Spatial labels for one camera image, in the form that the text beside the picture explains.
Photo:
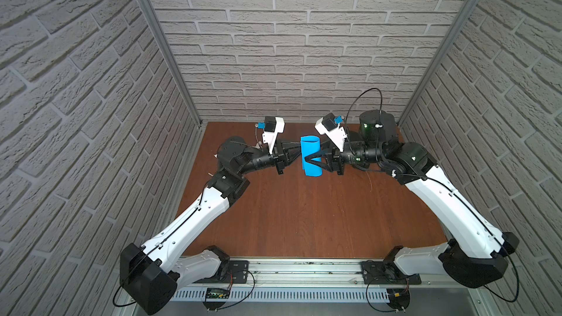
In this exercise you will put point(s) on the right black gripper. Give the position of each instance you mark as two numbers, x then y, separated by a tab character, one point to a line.
336	161

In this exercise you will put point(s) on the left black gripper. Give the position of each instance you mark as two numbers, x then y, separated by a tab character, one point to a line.
280	160

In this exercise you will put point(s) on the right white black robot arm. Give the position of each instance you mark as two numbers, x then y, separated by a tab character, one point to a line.
477	254

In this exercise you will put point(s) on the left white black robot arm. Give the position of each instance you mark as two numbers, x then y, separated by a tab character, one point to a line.
151	273

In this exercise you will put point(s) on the left small circuit board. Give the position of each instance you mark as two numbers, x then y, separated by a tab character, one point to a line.
217	293

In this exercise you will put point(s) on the right small connector board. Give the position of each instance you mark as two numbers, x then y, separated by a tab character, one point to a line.
398	300

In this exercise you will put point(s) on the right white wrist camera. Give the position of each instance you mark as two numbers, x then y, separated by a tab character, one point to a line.
331	126

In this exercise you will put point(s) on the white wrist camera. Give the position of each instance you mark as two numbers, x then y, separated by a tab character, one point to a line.
272	126
331	126

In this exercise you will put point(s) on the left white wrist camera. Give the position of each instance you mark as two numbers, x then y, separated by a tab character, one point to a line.
272	126

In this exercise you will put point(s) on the aluminium front rail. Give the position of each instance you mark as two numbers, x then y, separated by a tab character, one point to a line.
311	273

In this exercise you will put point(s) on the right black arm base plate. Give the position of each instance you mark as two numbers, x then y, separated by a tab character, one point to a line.
380	273

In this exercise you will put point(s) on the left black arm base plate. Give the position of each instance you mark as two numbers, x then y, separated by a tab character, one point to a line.
235	272

